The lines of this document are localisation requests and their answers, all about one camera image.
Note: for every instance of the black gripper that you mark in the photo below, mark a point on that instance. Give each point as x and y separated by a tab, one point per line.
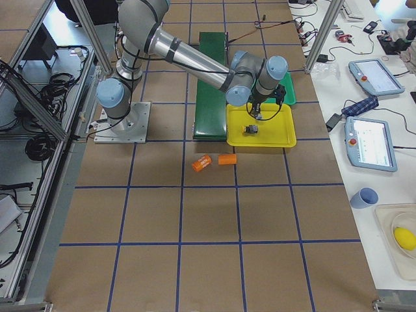
257	99

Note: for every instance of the yellow push button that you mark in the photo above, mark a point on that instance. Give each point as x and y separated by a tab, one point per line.
250	129

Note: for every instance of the plain orange cylinder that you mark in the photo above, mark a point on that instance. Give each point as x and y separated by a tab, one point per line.
227	159

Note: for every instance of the orange 4680 battery cylinder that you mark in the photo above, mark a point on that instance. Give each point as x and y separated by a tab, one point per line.
201	163

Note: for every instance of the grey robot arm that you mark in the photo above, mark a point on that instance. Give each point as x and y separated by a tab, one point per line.
249	78

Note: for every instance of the yellow plastic tray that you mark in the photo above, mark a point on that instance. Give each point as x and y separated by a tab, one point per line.
276	129

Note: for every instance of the green plastic tray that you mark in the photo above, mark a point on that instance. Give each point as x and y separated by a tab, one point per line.
290	95

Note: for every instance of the green conveyor belt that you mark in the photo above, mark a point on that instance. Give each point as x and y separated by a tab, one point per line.
210	111

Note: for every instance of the black power brick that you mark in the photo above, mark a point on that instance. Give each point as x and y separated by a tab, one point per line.
333	121

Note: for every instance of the lower teach pendant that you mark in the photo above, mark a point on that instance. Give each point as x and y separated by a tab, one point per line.
369	145

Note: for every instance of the teach pendant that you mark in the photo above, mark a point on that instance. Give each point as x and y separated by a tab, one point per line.
374	77
369	145

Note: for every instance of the upper teach pendant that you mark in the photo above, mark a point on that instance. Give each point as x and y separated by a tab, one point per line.
374	77

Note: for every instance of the blue plastic cup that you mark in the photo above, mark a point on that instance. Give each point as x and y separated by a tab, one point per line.
365	197

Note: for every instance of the yellow lemon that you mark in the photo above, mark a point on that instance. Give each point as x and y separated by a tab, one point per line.
405	238

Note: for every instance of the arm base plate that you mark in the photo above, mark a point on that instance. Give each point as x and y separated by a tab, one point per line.
136	126

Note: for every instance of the aluminium frame post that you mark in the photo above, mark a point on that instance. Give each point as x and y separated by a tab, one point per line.
323	32

